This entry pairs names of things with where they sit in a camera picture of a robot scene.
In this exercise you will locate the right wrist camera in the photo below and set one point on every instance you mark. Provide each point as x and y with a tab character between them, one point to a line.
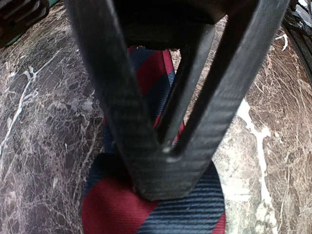
16	16

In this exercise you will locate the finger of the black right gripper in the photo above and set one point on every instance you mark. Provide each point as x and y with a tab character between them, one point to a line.
240	44
193	57

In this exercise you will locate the black front rail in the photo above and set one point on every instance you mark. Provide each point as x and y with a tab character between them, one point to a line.
297	23

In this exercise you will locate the red navy striped tie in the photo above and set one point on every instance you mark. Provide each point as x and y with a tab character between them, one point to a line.
110	205

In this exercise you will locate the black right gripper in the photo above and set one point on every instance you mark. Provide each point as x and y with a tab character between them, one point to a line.
162	24

